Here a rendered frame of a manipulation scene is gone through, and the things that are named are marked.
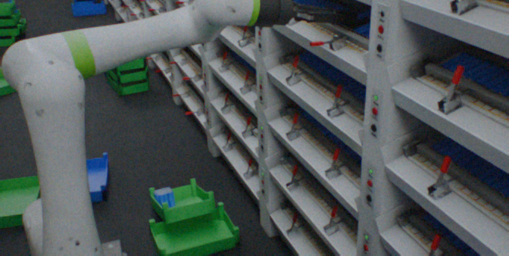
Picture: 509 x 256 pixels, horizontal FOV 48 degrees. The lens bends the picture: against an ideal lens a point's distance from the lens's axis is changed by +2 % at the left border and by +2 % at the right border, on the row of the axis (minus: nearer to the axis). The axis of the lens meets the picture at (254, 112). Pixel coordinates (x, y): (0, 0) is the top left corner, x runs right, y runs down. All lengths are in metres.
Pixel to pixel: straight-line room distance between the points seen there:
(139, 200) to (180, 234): 0.33
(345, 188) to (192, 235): 0.86
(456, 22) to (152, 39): 0.69
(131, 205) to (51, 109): 1.40
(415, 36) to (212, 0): 0.46
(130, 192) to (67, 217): 1.34
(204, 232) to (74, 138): 1.17
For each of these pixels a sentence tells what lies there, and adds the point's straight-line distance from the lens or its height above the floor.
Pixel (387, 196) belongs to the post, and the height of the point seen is 0.60.
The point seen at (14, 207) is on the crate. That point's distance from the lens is 2.68.
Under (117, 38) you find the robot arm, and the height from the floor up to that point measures 0.98.
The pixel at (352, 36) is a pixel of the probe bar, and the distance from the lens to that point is 1.48.
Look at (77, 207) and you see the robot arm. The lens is 1.28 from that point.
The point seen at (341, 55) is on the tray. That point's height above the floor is 0.89.
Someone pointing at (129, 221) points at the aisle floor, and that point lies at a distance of 2.42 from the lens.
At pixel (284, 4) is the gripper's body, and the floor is 1.02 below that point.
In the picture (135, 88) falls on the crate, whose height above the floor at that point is 0.03.
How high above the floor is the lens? 1.36
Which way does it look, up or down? 25 degrees down
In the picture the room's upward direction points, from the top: 2 degrees counter-clockwise
